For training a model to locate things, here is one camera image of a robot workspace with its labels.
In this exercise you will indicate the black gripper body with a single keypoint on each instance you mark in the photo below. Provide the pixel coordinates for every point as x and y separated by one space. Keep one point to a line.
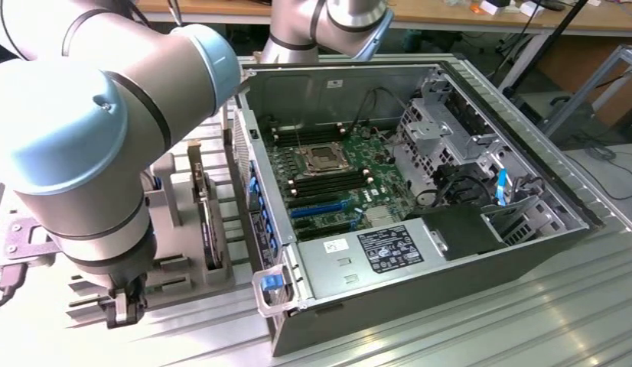
141 269

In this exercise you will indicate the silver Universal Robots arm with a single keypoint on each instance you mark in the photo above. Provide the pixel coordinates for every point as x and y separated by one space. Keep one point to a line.
90 153

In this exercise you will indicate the black RAM slot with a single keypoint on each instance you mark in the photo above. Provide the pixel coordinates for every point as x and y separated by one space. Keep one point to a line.
332 190
331 186
308 137
305 129
309 141
307 133
329 181
327 176

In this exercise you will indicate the grey parts rack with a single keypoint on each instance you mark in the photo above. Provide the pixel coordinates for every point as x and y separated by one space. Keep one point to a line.
192 283

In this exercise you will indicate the black graphics card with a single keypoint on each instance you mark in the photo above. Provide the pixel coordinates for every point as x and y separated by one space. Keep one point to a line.
202 214

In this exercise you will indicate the black expansion slot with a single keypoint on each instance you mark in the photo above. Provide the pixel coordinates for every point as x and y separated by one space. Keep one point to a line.
312 202
324 228

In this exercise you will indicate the blue expansion slot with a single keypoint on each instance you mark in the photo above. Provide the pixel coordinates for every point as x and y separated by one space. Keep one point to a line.
317 209

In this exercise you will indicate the silver power supply unit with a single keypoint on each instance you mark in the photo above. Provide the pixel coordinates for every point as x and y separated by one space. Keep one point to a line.
340 267

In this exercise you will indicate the metal CPU socket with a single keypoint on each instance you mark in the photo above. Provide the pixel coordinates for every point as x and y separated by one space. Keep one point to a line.
320 158

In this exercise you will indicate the silver chipset heatsink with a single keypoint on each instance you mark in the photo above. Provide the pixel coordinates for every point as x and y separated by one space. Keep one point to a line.
381 218

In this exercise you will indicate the green motherboard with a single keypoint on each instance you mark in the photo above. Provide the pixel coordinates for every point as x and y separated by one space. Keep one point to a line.
376 183

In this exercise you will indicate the open black PC case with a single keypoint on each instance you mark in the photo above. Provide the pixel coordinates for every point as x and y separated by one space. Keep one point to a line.
447 290

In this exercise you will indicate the metal disk bay cage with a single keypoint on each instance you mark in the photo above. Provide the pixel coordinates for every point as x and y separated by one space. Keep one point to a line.
438 134

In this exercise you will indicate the black box under desk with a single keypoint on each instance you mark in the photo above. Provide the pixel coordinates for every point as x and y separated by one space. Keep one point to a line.
554 118

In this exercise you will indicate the white box on desk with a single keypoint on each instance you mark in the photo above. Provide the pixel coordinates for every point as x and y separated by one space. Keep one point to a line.
491 7

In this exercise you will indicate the black tripod pole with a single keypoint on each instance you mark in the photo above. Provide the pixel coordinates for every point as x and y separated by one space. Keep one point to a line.
544 42

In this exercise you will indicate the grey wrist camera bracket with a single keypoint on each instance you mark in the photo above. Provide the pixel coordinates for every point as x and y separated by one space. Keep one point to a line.
26 241

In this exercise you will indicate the wooden desk with grey frame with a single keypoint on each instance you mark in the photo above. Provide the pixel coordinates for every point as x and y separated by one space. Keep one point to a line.
447 17

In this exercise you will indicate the aluminium profile frame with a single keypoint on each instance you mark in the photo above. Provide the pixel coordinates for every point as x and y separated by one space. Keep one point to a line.
601 84

